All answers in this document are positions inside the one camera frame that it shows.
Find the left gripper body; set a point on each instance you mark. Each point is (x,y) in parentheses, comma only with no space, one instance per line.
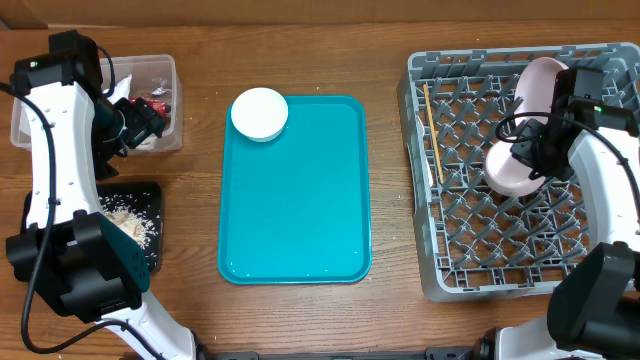
(140,121)

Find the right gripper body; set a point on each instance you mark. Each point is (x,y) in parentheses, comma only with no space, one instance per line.
(544,154)

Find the red snack wrapper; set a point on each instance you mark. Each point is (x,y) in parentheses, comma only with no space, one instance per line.
(160,106)

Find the white napkin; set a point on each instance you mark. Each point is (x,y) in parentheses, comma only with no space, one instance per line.
(121,90)

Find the pink bowl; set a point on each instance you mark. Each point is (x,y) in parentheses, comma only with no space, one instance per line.
(507,176)

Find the white round plate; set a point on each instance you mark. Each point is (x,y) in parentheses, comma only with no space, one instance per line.
(536,85)

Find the food scraps pile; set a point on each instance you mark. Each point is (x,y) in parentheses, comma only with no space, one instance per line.
(131,216)

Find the wooden chopstick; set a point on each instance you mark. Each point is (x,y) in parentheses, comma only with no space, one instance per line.
(433,135)

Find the white bowl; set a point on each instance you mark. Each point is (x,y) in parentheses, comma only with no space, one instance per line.
(260,114)

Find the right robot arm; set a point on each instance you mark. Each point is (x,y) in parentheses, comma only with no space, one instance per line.
(589,315)

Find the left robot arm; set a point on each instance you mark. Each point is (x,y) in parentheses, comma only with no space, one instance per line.
(75,132)

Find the grey dishwasher rack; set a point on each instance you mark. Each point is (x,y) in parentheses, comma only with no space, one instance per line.
(473,242)

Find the small clear wrapper piece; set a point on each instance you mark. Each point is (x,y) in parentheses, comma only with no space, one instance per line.
(159,87)

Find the clear plastic bin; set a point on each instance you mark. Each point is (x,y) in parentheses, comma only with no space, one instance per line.
(143,69)

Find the black plastic tray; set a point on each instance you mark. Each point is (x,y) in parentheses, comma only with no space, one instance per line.
(150,200)

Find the teal serving tray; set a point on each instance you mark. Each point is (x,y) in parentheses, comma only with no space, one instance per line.
(296,209)

